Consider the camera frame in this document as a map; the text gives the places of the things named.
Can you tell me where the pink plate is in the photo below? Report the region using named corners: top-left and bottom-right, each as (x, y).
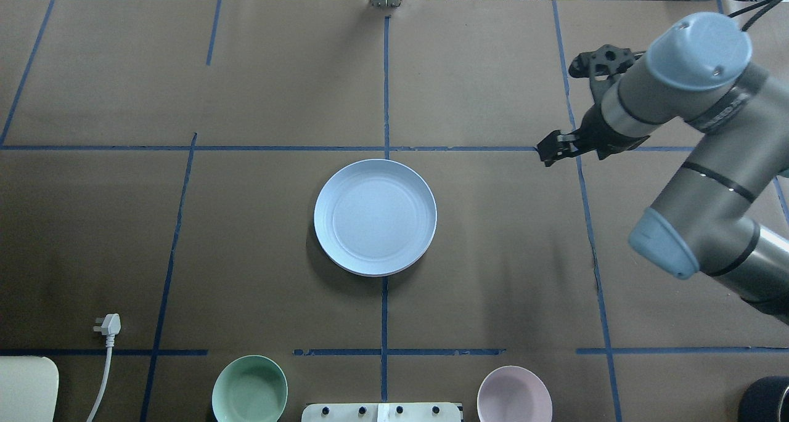
top-left (343, 260), bottom-right (422, 278)

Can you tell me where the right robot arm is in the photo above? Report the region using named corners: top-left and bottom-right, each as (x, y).
top-left (536, 12), bottom-right (788, 323)

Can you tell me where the white toaster power cord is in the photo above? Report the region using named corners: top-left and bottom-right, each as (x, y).
top-left (85, 313), bottom-right (121, 422)

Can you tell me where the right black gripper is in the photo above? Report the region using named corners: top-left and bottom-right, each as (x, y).
top-left (536, 105), bottom-right (650, 168)

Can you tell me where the pink bowl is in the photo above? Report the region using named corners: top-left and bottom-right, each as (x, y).
top-left (476, 365), bottom-right (554, 421)

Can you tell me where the blue plate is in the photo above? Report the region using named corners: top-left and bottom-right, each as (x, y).
top-left (313, 158), bottom-right (438, 274)

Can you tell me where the cream toaster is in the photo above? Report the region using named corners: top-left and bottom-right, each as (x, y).
top-left (1, 355), bottom-right (59, 421)

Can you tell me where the dark blue saucepan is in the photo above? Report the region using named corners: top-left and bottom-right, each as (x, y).
top-left (737, 375), bottom-right (788, 421)

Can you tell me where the green bowl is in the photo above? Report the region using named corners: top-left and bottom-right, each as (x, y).
top-left (211, 355), bottom-right (288, 421)

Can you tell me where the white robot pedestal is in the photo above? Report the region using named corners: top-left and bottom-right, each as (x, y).
top-left (301, 402), bottom-right (464, 421)

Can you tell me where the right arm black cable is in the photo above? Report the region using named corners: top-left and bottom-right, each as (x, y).
top-left (727, 0), bottom-right (789, 31)

